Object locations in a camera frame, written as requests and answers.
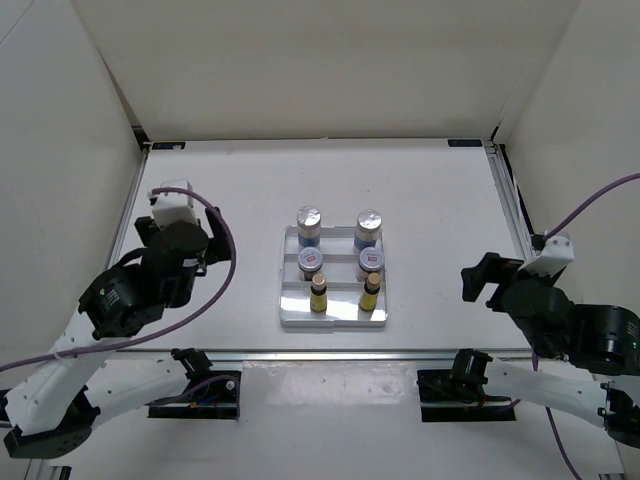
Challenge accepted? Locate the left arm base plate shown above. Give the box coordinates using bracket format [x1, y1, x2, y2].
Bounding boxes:
[147, 370, 242, 420]

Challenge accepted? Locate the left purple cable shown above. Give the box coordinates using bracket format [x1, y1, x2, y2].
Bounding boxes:
[0, 186, 238, 419]

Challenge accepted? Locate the yellow small bottle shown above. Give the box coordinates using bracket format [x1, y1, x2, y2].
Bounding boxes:
[309, 273, 328, 313]
[359, 272, 381, 312]

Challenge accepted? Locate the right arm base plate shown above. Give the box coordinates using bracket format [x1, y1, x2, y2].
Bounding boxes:
[416, 369, 517, 423]

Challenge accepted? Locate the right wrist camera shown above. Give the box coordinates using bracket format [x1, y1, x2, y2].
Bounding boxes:
[519, 232, 575, 277]

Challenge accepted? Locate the white divided tray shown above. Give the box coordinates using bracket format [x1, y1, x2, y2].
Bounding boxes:
[279, 226, 388, 330]

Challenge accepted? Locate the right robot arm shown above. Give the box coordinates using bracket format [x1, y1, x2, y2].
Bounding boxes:
[447, 252, 639, 447]

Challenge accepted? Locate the blue-label bead jar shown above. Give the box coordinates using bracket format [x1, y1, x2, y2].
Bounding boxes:
[296, 206, 322, 248]
[353, 209, 382, 253]

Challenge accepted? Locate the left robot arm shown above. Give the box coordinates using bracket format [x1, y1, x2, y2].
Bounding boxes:
[1, 207, 240, 460]

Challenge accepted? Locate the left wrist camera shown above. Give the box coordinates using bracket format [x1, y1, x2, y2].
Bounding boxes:
[148, 192, 199, 230]

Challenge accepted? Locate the spice jar red label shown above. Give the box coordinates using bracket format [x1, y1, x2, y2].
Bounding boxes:
[297, 246, 324, 281]
[356, 247, 385, 282]

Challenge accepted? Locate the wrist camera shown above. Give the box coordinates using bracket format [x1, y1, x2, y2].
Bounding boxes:
[148, 192, 199, 230]
[519, 232, 575, 277]

